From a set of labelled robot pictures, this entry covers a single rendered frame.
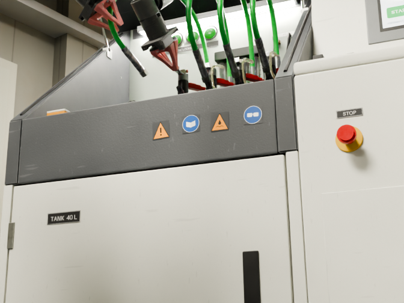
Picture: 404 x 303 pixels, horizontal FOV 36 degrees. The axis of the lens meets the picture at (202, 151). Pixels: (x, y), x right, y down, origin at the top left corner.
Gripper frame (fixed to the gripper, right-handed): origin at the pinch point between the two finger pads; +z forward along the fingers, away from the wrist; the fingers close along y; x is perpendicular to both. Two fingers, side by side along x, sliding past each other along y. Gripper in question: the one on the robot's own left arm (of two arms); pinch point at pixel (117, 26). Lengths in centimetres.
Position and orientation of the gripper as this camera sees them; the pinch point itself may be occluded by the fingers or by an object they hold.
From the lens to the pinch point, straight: 165.6
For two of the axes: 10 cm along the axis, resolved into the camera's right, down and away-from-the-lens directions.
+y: -4.9, 4.6, 7.4
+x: -4.9, 5.6, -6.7
